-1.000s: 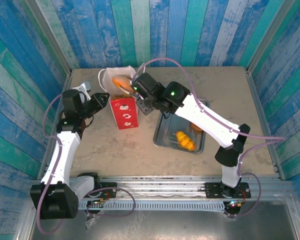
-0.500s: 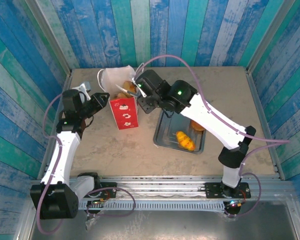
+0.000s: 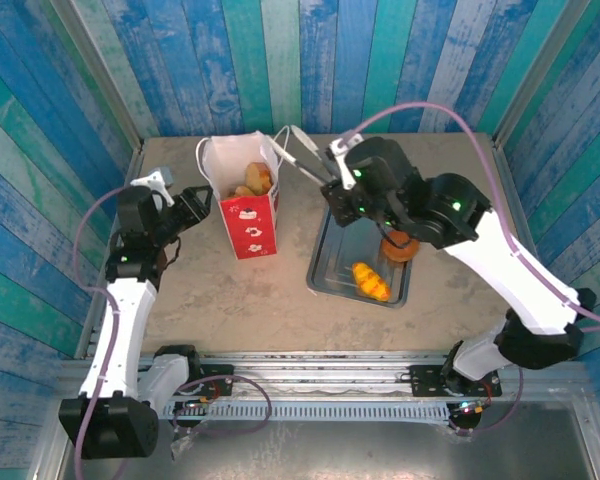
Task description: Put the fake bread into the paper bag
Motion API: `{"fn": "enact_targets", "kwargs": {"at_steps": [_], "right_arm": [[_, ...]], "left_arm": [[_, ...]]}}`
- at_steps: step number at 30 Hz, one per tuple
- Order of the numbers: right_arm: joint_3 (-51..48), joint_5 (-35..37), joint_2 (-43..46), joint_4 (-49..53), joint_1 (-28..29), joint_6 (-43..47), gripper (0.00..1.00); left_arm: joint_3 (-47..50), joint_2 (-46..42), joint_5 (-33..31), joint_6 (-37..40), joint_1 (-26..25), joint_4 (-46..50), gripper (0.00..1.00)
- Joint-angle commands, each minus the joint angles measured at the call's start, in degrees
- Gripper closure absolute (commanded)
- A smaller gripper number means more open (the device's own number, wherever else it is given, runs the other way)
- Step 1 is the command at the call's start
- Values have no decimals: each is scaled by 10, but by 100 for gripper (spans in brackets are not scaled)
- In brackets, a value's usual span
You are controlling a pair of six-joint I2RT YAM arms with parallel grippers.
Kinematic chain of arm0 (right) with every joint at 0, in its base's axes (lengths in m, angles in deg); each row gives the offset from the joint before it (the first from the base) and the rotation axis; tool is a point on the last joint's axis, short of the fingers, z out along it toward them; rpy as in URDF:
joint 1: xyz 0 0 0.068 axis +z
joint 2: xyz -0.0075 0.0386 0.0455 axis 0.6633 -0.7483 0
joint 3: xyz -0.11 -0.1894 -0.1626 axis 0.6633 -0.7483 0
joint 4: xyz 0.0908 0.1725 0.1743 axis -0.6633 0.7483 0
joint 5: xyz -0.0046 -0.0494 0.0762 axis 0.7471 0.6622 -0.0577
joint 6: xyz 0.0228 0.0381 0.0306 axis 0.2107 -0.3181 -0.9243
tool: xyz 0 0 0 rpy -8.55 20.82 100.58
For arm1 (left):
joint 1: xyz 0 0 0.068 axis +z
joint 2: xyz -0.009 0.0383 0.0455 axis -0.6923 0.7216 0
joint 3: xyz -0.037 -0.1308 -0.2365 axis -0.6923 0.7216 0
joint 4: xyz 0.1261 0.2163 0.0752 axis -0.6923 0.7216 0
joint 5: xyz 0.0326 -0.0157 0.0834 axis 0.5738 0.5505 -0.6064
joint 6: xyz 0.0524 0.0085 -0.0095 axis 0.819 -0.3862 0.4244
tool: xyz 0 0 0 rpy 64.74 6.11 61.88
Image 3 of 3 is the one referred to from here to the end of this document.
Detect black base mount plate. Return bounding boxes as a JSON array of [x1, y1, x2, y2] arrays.
[[408, 364, 451, 399], [199, 363, 236, 397]]

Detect brown round fake bun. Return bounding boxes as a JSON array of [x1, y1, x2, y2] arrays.
[[381, 230, 421, 264]]

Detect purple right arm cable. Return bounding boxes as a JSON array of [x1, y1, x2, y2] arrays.
[[337, 102, 600, 436]]

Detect red and white paper bag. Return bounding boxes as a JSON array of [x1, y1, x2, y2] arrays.
[[195, 127, 291, 261]]

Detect white slotted cable duct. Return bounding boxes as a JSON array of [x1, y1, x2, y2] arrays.
[[162, 402, 454, 426]]

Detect metal baking tray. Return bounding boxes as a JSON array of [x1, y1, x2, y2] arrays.
[[306, 199, 412, 308]]

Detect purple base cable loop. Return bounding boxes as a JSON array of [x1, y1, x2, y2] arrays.
[[172, 374, 273, 436]]

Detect yellow striped fake bread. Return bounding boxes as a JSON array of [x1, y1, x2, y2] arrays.
[[352, 261, 392, 302]]

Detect aluminium rail frame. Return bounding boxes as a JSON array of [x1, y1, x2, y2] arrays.
[[74, 349, 566, 426]]

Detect aluminium corner profile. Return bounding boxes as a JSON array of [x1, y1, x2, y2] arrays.
[[492, 0, 594, 146], [49, 0, 144, 149]]

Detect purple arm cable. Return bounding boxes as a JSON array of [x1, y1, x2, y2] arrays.
[[73, 184, 136, 480], [337, 102, 600, 436]]

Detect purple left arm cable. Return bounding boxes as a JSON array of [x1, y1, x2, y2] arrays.
[[73, 184, 136, 480]]

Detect fake donut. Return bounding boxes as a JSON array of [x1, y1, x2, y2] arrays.
[[243, 161, 274, 194]]

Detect metal tongs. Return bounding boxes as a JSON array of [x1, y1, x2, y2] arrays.
[[264, 124, 341, 189]]

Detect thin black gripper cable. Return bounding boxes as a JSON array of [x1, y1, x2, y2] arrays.
[[165, 235, 183, 267]]

